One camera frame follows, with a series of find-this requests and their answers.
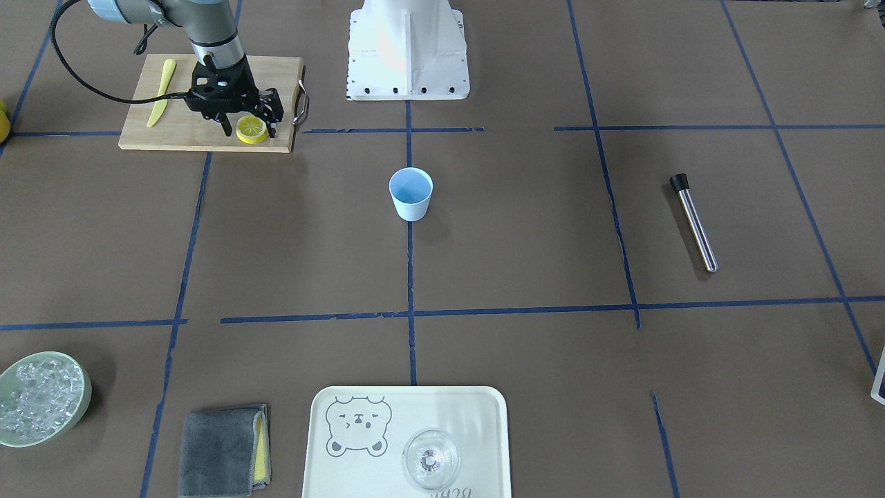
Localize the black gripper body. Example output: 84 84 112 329
189 55 284 123

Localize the yellow lemon slice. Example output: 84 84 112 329
235 116 270 145

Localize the steel muddler black tip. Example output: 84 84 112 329
669 173 720 274

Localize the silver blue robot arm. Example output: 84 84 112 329
89 1 284 138

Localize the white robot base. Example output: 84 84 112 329
346 1 471 102

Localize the light blue cup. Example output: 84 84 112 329
388 167 434 223

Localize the whole yellow lemon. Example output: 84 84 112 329
0 99 12 145

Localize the wooden cutting board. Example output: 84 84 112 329
119 54 304 154

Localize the yellow plastic knife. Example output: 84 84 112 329
147 59 177 127

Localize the cream bear tray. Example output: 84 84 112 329
301 387 512 497

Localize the grey folded cloth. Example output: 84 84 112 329
178 403 272 497

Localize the green bowl of ice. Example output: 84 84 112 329
1 352 92 448

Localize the clear wine glass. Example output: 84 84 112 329
401 427 463 494

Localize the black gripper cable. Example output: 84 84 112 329
49 0 208 106

